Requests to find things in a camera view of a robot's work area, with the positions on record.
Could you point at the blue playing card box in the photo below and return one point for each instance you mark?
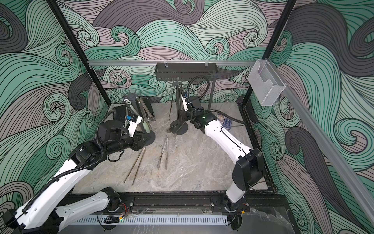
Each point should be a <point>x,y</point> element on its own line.
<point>227,123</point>

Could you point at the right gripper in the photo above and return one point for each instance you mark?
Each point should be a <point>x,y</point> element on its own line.
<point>183,113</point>

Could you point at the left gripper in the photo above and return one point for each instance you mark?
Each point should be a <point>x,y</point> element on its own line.
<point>137,143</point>

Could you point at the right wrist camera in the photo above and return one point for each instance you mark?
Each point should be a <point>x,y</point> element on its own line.
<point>187,101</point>

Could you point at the white slotted cable duct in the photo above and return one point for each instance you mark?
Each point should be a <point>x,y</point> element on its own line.
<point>155,220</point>

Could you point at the grey utensil stand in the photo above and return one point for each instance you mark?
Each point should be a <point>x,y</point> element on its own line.
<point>214,77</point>
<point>175,83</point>
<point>149,137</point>

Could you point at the clear acrylic wall box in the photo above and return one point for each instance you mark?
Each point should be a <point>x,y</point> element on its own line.
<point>266,82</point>

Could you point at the middle grey utensil stand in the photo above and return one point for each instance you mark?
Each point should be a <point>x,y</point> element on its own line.
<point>175,83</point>

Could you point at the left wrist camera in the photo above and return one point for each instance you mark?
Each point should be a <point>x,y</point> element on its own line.
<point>113,130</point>

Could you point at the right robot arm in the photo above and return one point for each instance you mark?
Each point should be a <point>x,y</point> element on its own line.
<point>249,164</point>

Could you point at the right grey utensil stand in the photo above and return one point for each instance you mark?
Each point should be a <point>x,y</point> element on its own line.
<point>214,77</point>

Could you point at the dark slim steel tongs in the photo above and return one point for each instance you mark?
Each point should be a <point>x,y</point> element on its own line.
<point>180,102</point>

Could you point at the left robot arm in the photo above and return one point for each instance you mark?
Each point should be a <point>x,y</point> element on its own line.
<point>42,214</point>

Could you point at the long steel tweezers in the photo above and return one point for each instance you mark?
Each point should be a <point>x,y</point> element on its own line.
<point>171,102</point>
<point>134,164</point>

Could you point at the slim silver tweezer tongs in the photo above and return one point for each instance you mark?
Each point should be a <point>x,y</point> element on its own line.
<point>164,150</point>

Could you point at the aluminium wall rail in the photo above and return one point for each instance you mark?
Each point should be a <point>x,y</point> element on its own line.
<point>362,195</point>
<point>132,62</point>

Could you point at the left grey utensil stand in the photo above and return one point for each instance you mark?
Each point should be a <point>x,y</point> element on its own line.
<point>149,137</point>

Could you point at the aluminium wall rail right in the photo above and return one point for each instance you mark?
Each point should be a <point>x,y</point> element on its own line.
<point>362,195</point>

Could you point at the black aluminium case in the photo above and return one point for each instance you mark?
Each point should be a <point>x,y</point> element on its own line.
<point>120,113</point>

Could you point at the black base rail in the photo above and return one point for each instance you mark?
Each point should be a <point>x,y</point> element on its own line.
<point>207,200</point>

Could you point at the aluminium wall rail back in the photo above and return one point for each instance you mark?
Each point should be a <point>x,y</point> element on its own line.
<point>132,62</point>

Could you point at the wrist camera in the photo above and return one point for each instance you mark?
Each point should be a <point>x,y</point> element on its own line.
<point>187,101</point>
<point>113,130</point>

